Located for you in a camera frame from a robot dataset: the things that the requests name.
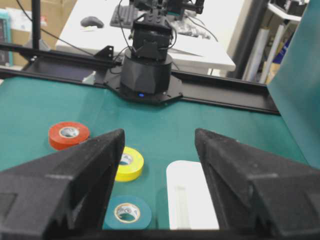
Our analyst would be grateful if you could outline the white plastic case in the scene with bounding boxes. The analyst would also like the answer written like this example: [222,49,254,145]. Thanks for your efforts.
[166,160,220,230]

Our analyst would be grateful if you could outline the cardboard box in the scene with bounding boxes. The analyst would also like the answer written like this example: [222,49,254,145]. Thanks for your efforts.
[7,0,78,66]

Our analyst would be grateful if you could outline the red tape roll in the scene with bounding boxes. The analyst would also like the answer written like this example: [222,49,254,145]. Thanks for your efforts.
[48,121,91,151]

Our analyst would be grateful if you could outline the white desk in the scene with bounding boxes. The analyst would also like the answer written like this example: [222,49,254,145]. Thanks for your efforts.
[55,0,236,75]

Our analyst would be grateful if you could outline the black keyboard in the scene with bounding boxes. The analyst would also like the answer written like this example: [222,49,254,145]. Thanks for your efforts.
[109,5,139,29]

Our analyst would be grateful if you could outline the black computer mouse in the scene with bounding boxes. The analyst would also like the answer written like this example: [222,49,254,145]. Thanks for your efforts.
[80,16,104,29]

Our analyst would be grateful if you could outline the black vertical pole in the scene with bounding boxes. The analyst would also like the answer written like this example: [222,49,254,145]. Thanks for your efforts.
[31,0,41,50]

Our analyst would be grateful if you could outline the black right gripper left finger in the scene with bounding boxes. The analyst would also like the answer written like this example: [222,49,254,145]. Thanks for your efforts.
[0,128,125,238]

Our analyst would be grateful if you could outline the black aluminium frame rail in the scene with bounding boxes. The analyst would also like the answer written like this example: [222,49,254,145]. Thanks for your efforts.
[0,43,279,115]

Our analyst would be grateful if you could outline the teal tape roll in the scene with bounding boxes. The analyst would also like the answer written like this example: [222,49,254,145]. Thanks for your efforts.
[102,195,152,230]

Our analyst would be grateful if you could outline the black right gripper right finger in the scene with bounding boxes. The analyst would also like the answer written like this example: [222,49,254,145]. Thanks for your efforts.
[194,128,320,237]

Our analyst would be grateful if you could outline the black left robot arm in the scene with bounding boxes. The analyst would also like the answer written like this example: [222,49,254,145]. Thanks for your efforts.
[119,0,204,103]

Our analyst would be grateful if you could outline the yellow tape roll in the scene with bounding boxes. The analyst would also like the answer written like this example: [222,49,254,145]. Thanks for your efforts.
[115,146,144,182]

